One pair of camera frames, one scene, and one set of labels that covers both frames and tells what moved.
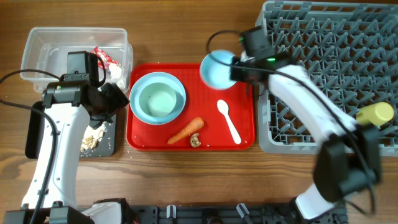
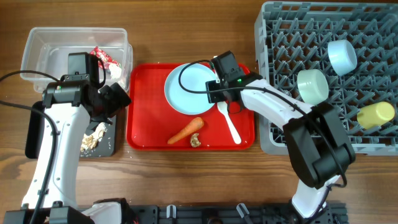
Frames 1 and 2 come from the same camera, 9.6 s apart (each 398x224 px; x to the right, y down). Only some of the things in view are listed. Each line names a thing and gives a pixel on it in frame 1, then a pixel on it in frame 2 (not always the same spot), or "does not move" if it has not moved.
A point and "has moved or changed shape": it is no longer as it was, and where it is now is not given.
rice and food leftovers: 92,137 does not move
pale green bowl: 157,98 has moved or changed shape
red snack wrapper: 106,60 does not move
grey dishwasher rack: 349,49 does not move
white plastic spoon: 223,107 does not move
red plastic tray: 169,107 does not move
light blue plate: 153,78 to 194,78
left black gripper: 120,100 does not move
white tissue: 115,71 does not move
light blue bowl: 216,74 has moved or changed shape
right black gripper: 234,73 to 215,96
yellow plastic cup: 377,114 does not move
